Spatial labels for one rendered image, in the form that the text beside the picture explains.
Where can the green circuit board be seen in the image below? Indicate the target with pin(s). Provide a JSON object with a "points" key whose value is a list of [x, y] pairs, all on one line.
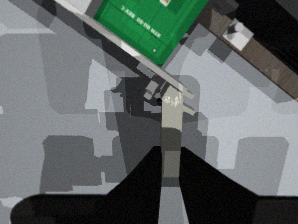
{"points": [[149, 30]]}

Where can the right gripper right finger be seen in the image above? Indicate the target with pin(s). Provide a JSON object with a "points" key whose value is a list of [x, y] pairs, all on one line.
{"points": [[210, 197]]}

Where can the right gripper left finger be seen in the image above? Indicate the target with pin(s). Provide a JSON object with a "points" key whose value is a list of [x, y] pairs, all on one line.
{"points": [[135, 200]]}

